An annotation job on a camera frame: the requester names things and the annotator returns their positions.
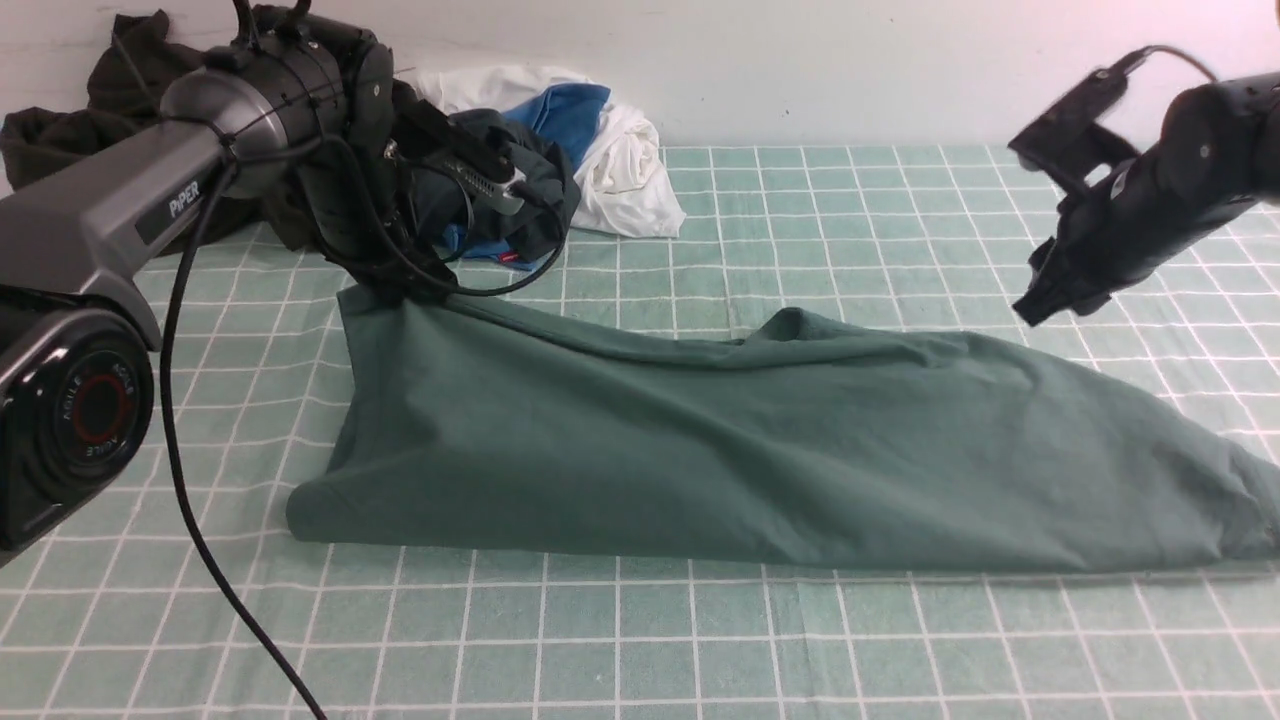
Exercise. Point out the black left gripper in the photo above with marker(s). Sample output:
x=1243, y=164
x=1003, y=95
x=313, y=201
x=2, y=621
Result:
x=351, y=173

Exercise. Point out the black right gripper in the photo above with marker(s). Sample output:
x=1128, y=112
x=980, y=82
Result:
x=1124, y=211

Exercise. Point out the green long-sleeve top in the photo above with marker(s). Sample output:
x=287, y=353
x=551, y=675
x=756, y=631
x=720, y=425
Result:
x=485, y=425

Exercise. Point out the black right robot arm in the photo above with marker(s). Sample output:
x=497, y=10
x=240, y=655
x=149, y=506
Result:
x=1265, y=130

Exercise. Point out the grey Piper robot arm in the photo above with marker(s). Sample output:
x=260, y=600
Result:
x=78, y=335

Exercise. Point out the green checked table cloth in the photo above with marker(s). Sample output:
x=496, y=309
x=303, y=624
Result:
x=114, y=616

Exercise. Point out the dark teal crumpled garment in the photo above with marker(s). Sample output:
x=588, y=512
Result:
x=520, y=241

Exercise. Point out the blue crumpled garment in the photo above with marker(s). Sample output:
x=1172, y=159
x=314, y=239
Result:
x=564, y=114

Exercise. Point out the dark olive crumpled garment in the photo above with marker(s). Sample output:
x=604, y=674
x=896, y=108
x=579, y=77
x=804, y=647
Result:
x=123, y=89

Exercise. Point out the white crumpled garment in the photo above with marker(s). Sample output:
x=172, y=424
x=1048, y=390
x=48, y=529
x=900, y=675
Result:
x=626, y=189

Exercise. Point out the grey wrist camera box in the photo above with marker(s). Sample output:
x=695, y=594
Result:
x=470, y=160

